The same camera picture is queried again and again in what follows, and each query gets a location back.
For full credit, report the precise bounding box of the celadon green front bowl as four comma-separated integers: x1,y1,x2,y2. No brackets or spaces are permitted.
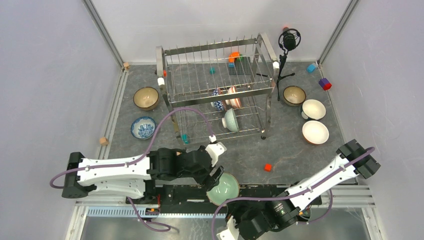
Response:
206,173,240,206

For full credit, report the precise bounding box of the celadon green bowl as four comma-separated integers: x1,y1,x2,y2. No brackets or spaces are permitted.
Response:
221,108,240,132
206,173,240,206

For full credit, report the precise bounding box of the white blue floral bowl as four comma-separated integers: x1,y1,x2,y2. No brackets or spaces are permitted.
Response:
130,116,157,140

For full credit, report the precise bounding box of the copper bowl with floral motif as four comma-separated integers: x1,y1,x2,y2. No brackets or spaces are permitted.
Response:
133,86,159,111

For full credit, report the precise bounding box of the white bowl with orange rim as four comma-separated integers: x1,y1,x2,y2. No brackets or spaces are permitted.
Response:
302,120,330,145

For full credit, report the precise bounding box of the dark bowl with lattice band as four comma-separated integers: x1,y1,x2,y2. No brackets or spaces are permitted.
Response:
283,85,307,107

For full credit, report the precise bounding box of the blue rimmed small bowl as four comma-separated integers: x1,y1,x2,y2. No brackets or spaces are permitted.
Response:
300,99,327,121

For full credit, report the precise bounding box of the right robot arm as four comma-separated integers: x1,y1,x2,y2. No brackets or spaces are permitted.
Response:
213,139,381,240

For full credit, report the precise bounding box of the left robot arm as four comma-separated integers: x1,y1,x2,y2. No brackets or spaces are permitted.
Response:
61,142,227,204

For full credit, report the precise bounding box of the steel two-tier dish rack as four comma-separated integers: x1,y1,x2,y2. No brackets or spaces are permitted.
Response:
155,32,280,146

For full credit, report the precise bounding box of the small teal block behind rack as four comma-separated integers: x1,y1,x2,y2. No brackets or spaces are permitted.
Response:
209,67,216,75

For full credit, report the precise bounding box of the red cube block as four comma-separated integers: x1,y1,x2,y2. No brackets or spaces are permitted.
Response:
263,163,273,172

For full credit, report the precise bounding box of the pink patterned rear bowl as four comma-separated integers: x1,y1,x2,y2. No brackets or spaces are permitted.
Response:
210,87,227,111

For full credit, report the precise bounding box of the red white patterned bowl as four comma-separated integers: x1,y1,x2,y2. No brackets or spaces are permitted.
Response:
226,85,243,110

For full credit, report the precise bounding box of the wooden cube at left edge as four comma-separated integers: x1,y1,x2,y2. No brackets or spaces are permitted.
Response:
99,136,109,146

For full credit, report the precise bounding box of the grey building baseplate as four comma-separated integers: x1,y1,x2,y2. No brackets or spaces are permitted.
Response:
228,57,252,75

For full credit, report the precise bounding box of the orange arch block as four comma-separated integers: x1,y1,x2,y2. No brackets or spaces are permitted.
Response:
228,51,241,64

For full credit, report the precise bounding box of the purple and red block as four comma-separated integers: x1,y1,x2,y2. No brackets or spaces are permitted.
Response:
318,78,332,91

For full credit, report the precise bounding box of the light blue block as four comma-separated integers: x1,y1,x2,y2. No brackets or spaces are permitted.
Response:
306,63,318,73

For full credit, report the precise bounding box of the black microphone on tripod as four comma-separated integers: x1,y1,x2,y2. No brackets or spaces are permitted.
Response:
276,27,302,101

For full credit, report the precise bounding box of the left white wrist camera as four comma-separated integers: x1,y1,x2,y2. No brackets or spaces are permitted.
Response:
205,135,227,167

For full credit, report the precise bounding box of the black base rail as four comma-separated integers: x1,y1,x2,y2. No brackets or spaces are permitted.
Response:
125,184,322,215

